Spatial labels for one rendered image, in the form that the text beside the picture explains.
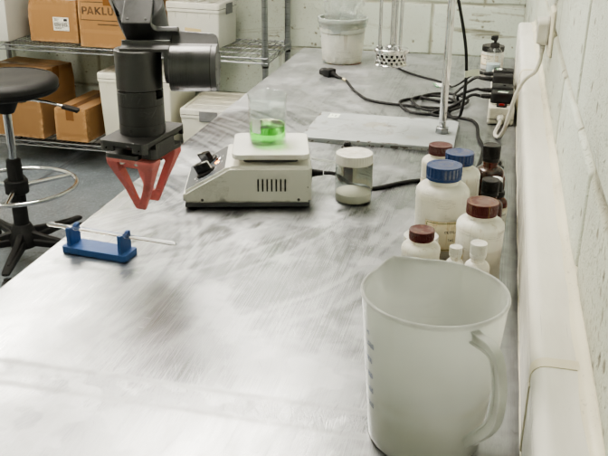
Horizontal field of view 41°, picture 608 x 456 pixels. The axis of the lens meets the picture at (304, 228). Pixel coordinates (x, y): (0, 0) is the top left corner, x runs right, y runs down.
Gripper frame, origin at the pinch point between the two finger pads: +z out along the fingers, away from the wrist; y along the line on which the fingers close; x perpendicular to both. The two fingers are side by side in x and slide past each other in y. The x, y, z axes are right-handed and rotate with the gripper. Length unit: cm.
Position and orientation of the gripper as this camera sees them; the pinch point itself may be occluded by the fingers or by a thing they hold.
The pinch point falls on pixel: (147, 198)
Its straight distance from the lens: 109.6
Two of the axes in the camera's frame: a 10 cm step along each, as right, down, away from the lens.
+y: 3.3, -3.7, 8.7
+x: -9.4, -1.4, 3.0
